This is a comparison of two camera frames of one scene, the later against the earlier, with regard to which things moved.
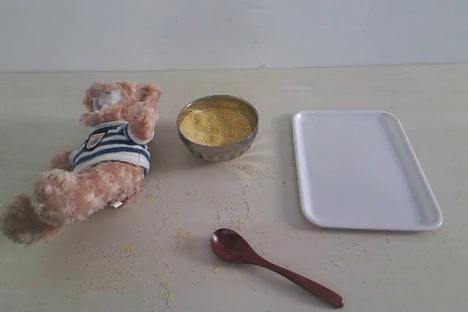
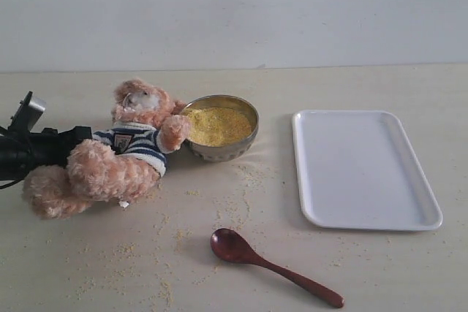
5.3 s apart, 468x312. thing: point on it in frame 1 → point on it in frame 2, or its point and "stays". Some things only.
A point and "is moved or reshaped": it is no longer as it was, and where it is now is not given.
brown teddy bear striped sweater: (105, 169) is moved or reshaped
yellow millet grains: (217, 126) stays
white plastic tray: (357, 169) stays
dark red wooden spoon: (231, 246) stays
